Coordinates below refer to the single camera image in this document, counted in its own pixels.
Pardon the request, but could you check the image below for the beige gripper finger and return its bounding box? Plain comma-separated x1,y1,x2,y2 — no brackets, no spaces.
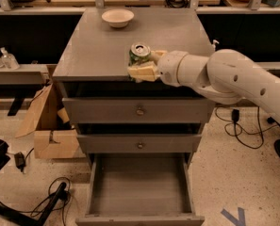
127,61,159,82
150,50,167,62

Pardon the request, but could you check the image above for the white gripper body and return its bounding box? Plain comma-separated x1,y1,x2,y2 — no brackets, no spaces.
157,51,189,87

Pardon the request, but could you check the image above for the green soda can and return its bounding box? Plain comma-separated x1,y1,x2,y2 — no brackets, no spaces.
129,42,151,65

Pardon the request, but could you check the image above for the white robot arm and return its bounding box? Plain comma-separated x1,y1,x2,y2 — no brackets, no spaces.
127,49,280,124

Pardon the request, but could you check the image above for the grey wooden drawer cabinet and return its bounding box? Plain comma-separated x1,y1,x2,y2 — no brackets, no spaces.
52,7,227,226

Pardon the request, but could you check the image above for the grey top drawer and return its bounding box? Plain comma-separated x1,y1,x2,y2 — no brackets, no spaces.
63,98,214,123

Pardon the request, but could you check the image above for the grey drawer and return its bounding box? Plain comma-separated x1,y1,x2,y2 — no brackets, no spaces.
75,153,205,226
77,134,201,153
63,98,214,123

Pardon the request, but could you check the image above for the grey middle drawer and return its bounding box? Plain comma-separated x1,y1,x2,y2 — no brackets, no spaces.
77,134,201,153

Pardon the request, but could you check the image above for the grey bottom drawer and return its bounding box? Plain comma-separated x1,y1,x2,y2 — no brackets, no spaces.
75,153,205,226

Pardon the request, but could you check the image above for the white pump bottle behind cabinet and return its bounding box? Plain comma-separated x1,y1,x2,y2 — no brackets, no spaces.
212,40,220,51

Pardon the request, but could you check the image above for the white ceramic bowl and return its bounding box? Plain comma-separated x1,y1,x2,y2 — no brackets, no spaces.
102,8,134,28

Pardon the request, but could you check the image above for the black power adapter right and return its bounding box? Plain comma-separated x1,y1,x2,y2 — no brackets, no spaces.
231,109,239,123

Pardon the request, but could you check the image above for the black power adapter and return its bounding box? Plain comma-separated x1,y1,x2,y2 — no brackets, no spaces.
14,152,25,172
231,109,239,123

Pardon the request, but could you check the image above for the brown cardboard box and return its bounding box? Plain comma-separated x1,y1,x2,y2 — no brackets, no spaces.
14,65,86,160

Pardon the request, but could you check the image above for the clear sanitizer bottle right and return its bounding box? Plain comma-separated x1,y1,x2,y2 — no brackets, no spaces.
0,47,20,70

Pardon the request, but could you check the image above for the black power adapter left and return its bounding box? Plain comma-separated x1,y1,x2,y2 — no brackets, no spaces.
14,152,25,172

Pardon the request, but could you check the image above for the black cable on floor right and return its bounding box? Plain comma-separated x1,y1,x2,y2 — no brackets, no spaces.
214,105,279,150

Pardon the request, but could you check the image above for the grey metal rail shelf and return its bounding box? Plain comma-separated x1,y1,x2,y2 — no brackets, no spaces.
0,64,50,85

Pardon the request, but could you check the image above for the black stand with cables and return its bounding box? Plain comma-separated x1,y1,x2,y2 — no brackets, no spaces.
0,176,72,226

